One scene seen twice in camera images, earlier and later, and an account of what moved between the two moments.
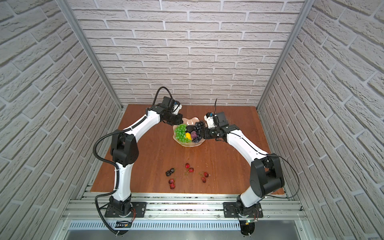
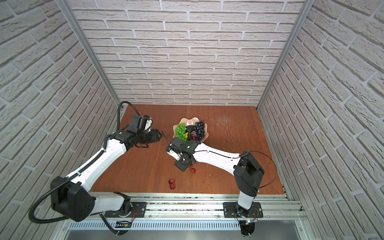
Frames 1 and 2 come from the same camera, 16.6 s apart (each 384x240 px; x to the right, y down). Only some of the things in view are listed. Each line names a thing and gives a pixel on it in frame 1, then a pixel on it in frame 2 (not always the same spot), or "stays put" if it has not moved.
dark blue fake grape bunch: x=199 y=125 stays put
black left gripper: x=180 y=121 → x=158 y=136
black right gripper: x=207 y=133 → x=183 y=166
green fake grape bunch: x=180 y=132 stays put
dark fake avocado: x=190 y=128 stays put
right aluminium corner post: x=303 y=11 stays put
